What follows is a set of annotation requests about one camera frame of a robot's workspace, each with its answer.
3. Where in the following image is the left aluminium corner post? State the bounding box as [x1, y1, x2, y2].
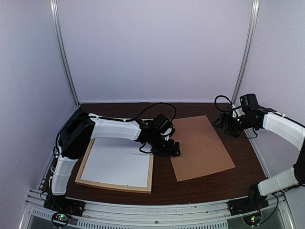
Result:
[50, 0, 80, 107]

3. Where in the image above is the cat photo print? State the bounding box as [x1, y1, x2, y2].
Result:
[80, 139, 151, 188]

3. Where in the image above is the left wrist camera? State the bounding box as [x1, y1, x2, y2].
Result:
[161, 127, 175, 141]

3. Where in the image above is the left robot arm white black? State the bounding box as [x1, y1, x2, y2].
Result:
[49, 113, 181, 212]

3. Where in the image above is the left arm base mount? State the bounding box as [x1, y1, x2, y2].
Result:
[43, 198, 85, 217]

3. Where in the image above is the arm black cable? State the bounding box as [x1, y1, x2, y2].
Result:
[214, 94, 259, 139]
[132, 102, 177, 125]

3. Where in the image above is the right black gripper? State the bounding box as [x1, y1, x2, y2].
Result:
[213, 113, 256, 138]

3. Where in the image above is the light wooden picture frame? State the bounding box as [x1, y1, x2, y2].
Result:
[75, 138, 154, 194]

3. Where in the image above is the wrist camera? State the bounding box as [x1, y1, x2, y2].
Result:
[228, 103, 239, 118]
[161, 127, 175, 141]

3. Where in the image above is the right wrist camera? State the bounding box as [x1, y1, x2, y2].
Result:
[228, 103, 239, 118]

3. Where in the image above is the right aluminium corner post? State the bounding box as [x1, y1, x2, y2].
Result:
[232, 0, 260, 104]

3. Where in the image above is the brown backing board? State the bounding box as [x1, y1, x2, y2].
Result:
[171, 115, 235, 182]

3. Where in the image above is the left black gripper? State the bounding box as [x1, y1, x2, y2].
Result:
[150, 133, 181, 157]

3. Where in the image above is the aluminium front rail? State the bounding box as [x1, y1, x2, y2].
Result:
[20, 187, 290, 229]

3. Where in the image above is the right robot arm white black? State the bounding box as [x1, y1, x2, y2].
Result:
[213, 94, 305, 211]

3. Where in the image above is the aluminium corner post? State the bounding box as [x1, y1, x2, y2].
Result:
[50, 0, 80, 107]
[232, 0, 260, 104]

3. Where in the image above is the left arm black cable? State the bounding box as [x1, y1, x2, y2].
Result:
[132, 102, 177, 125]

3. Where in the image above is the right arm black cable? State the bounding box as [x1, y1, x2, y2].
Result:
[214, 94, 259, 139]

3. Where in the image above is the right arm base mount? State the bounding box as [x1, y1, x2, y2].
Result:
[228, 197, 269, 216]

